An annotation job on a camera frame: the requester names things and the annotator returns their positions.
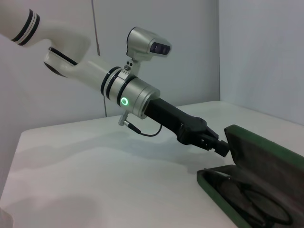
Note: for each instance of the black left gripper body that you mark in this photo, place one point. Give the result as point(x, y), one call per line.
point(175, 123)

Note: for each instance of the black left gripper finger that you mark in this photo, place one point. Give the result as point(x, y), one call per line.
point(213, 149)
point(213, 139)

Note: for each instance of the green glasses case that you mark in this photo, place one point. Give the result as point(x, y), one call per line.
point(261, 152)

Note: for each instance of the black glasses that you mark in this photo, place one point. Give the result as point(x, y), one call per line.
point(261, 204)

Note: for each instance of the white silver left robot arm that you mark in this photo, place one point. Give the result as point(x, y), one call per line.
point(71, 50)

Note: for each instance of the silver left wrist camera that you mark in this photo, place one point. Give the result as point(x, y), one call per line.
point(142, 45)

